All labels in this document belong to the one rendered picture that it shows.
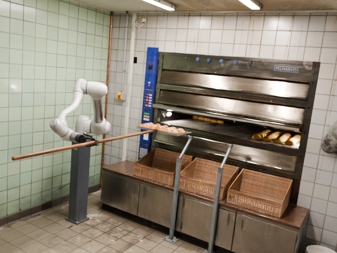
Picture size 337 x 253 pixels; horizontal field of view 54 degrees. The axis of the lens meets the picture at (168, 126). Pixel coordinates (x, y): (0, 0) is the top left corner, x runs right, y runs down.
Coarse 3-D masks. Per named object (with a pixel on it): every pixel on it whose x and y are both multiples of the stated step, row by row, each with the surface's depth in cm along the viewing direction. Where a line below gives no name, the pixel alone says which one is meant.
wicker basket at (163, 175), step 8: (152, 152) 433; (160, 152) 433; (168, 152) 428; (144, 160) 419; (152, 160) 437; (160, 160) 432; (168, 160) 427; (176, 160) 421; (184, 160) 417; (136, 168) 399; (144, 168) 422; (152, 168) 388; (160, 168) 430; (168, 168) 425; (184, 168) 398; (144, 176) 399; (152, 176) 390; (160, 176) 384; (168, 176) 378; (168, 184) 379
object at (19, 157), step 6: (144, 132) 352; (150, 132) 362; (108, 138) 304; (114, 138) 309; (120, 138) 317; (78, 144) 271; (84, 144) 276; (90, 144) 282; (48, 150) 245; (54, 150) 249; (60, 150) 254; (18, 156) 223; (24, 156) 227; (30, 156) 231
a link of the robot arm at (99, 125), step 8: (88, 88) 327; (96, 88) 327; (104, 88) 330; (96, 96) 333; (96, 104) 345; (96, 112) 355; (96, 120) 365; (104, 120) 372; (96, 128) 371; (104, 128) 373
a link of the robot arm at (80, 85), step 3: (81, 78) 334; (78, 81) 330; (81, 81) 330; (84, 81) 330; (87, 81) 331; (75, 84) 329; (78, 84) 328; (81, 84) 328; (84, 84) 327; (75, 87) 327; (78, 87) 326; (81, 87) 326; (84, 87) 327; (75, 90) 325; (78, 90) 325; (81, 90) 326; (84, 90) 327; (84, 93) 330
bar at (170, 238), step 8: (184, 136) 376; (192, 136) 372; (224, 144) 352; (232, 144) 348; (184, 152) 364; (224, 160) 340; (176, 168) 359; (176, 176) 360; (176, 184) 361; (216, 184) 336; (176, 192) 362; (216, 192) 337; (176, 200) 364; (216, 200) 338; (176, 208) 368; (216, 208) 339; (216, 216) 342; (168, 240) 369; (176, 240) 370; (208, 248) 348
